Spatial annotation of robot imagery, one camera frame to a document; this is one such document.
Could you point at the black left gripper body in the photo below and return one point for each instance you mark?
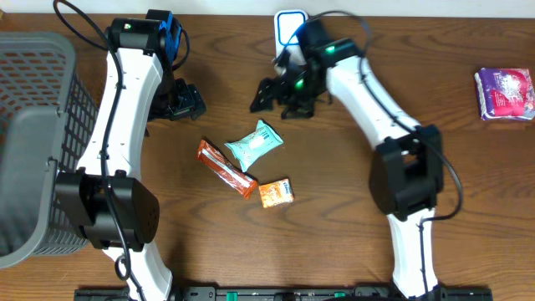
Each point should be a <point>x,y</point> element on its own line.
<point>182,105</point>

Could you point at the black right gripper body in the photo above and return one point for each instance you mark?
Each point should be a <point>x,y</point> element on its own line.
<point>279,92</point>

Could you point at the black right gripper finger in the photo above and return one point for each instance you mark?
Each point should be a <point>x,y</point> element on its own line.
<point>296,112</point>
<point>263,100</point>

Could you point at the teal snack packet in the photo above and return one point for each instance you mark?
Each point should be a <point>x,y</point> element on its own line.
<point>248,149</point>

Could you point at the small orange snack packet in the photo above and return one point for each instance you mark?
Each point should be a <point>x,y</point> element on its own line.
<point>276,193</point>

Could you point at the orange snack bar wrapper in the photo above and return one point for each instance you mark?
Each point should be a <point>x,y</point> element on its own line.
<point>219,164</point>

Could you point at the purple red snack packet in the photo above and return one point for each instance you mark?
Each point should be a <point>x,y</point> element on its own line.
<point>505,94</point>

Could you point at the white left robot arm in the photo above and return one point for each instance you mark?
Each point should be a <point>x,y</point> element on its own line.
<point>103,198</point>

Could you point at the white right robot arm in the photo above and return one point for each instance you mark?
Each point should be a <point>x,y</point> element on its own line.
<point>406,174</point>

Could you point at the grey plastic mesh basket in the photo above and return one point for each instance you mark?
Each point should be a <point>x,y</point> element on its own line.
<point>47,118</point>

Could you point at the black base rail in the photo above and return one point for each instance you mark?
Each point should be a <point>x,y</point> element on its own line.
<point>321,294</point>

